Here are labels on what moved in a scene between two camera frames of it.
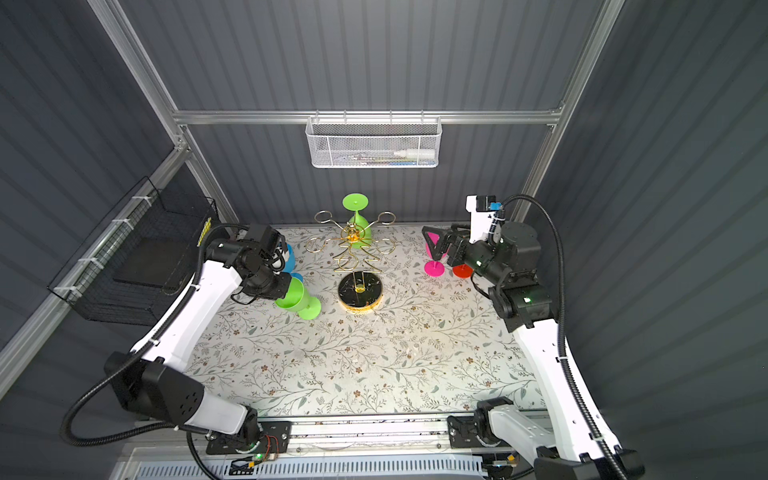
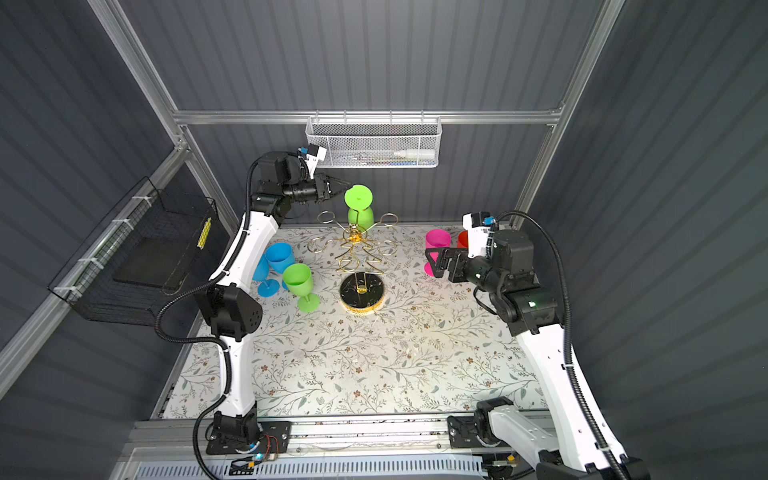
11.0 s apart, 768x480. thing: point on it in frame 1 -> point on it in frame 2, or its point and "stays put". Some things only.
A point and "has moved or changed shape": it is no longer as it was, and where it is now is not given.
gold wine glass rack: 359,258 stays put
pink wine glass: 434,268 stays put
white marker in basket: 417,153 stays put
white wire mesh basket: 374,144 stays put
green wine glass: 298,300 has moved or changed shape
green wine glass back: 359,228 has moved or changed shape
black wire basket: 138,260 stays put
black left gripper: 281,289 -> 335,180
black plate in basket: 150,261 stays put
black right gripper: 459,241 -> 459,257
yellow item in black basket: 205,228 stays put
